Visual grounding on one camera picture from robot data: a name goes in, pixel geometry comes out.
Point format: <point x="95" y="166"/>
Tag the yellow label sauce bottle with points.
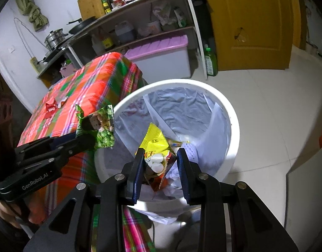
<point x="105" y="6"/>

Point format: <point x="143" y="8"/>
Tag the person's left hand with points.
<point x="36" y="216"/>

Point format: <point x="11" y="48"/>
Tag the wall power strip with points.
<point x="36" y="64"/>

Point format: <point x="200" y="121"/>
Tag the translucent bin liner bag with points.
<point x="182" y="110"/>

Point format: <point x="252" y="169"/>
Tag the red snack wrapper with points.
<point x="52" y="106"/>

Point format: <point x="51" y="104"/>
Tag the steel steamer pot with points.
<point x="56" y="39"/>

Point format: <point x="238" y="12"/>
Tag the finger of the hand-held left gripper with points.
<point x="77" y="145"/>
<point x="45" y="143"/>

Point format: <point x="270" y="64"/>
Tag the plaid tablecloth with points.
<point x="98" y="78"/>

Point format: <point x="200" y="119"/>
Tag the white metal kitchen shelf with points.
<point x="140" y="5"/>

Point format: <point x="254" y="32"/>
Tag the yellow red snack packet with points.
<point x="153" y="141"/>

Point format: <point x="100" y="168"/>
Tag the green snack packet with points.
<point x="105" y="134"/>

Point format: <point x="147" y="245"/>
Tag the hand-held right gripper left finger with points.
<point x="136" y="178"/>

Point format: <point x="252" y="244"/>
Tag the yellow wooden door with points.
<point x="250" y="23"/>

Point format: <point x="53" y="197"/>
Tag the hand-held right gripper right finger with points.
<point x="182" y="176"/>

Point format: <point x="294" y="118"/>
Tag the wooden cutting board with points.
<point x="91" y="5"/>

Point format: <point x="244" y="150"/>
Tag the red sauce jar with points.
<point x="119" y="3"/>

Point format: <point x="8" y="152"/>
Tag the low wooden shelf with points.
<point x="53" y="68"/>

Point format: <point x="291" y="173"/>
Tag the white trash bin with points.
<point x="224" y="105"/>

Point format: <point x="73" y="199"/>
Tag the yellow label oil bottle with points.
<point x="107" y="42"/>

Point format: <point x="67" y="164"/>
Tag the dark sauce bottle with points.
<point x="110" y="2"/>

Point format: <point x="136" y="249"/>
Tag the black induction cooker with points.
<point x="53" y="55"/>

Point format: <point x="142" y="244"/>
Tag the plastic bags on shelf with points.
<point x="169" y="15"/>

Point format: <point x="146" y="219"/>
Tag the purple lid storage box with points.
<point x="161" y="57"/>

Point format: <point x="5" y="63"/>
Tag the black frying pan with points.
<point x="81" y="25"/>

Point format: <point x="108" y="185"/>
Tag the translucent plastic jug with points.
<point x="125" y="34"/>

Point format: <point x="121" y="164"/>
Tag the green hanging cloth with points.
<point x="32" y="10"/>

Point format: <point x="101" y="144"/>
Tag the pink plastic basket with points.
<point x="67" y="69"/>

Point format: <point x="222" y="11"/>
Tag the green detergent bottle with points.
<point x="211" y="63"/>

